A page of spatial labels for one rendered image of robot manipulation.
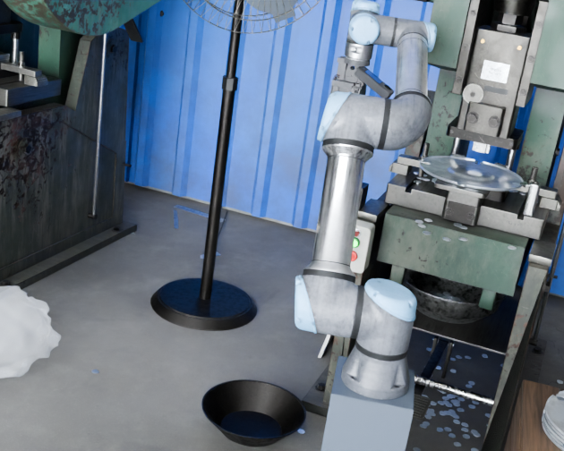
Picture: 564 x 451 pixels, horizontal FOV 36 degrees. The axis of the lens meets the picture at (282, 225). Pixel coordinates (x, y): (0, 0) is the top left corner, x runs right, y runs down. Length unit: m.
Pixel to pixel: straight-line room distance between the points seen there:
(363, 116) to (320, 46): 1.94
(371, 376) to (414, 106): 0.60
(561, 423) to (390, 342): 0.49
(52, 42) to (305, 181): 1.31
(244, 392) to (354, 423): 0.77
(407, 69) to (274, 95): 1.88
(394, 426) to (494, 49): 1.09
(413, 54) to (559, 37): 0.44
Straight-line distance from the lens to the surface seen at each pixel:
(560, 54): 2.44
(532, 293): 2.42
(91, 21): 3.01
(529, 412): 2.25
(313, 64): 3.91
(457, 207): 2.50
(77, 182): 3.51
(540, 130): 2.78
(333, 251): 1.89
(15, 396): 2.67
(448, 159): 2.62
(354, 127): 1.93
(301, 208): 4.03
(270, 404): 2.66
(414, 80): 2.09
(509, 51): 2.50
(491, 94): 2.52
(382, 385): 1.93
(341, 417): 1.95
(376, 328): 1.88
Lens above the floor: 1.42
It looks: 20 degrees down
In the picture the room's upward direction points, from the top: 8 degrees clockwise
